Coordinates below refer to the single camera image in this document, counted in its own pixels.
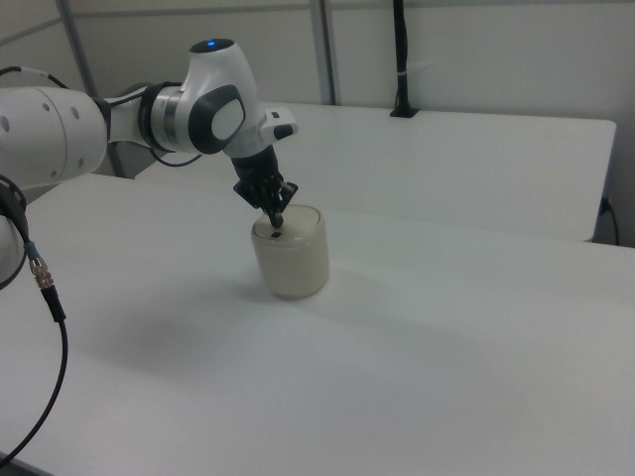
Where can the beige trash bin lid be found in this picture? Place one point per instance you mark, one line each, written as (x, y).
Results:
(300, 225)

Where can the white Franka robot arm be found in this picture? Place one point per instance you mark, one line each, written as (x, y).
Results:
(49, 134)

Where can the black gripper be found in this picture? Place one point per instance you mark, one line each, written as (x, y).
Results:
(258, 168)

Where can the black camera pole with clamp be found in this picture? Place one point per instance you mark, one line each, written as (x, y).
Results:
(401, 49)

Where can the white adjacent table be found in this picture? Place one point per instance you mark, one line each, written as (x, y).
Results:
(446, 163)

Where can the white translucent trash bin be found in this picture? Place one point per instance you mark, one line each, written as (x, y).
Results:
(292, 268)

